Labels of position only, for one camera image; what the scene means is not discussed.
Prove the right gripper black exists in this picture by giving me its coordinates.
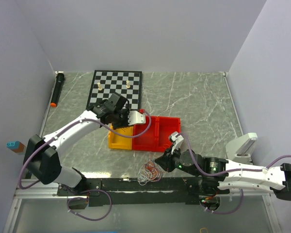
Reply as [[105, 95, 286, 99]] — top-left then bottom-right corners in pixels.
[[154, 144, 200, 177]]

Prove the yellow plastic bin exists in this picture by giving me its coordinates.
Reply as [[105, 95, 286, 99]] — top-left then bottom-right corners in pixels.
[[108, 124, 133, 150]]

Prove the white thin cable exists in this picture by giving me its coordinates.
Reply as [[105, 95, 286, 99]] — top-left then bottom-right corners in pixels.
[[137, 159, 161, 186]]

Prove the red bin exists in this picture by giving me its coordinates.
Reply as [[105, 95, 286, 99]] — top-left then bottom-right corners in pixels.
[[157, 116, 181, 152], [132, 116, 159, 152]]

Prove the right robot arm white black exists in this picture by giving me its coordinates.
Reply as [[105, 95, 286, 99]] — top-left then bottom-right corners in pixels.
[[155, 149, 291, 201]]

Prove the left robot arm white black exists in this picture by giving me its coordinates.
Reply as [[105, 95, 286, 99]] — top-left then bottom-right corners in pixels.
[[18, 93, 131, 195]]

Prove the white chess piece left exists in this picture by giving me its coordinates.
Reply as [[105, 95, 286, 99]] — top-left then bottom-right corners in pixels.
[[97, 83, 103, 91]]

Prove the black white chessboard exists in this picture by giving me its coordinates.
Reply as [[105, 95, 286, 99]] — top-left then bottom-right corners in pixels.
[[86, 70, 143, 110]]

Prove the white grey stand device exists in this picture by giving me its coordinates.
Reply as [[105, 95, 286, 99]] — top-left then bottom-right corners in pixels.
[[225, 133, 258, 164]]

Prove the black marker orange cap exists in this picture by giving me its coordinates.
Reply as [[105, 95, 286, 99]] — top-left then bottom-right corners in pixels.
[[50, 73, 65, 108]]

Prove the blue orange toy block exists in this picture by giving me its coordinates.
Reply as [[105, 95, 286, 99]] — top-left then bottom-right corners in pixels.
[[6, 141, 26, 155]]

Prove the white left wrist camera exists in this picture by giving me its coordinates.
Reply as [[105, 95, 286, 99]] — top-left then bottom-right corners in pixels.
[[128, 110, 146, 126]]

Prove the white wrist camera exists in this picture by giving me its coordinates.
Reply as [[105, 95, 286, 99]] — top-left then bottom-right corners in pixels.
[[128, 110, 146, 126], [169, 131, 184, 154]]

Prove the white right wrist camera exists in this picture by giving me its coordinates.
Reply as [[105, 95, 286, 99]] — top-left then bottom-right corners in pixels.
[[169, 131, 184, 154]]

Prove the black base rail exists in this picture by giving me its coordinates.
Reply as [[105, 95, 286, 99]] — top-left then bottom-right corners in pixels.
[[57, 177, 230, 207]]

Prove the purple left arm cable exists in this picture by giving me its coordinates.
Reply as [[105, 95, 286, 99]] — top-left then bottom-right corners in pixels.
[[18, 110, 152, 221]]

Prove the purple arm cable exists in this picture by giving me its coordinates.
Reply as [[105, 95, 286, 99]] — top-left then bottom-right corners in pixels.
[[180, 133, 291, 216], [18, 110, 152, 221]]

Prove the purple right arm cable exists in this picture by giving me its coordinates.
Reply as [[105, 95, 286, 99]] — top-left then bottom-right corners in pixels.
[[180, 133, 291, 216]]

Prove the aluminium frame rail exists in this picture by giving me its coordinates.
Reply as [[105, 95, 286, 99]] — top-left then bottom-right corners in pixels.
[[14, 178, 61, 200]]

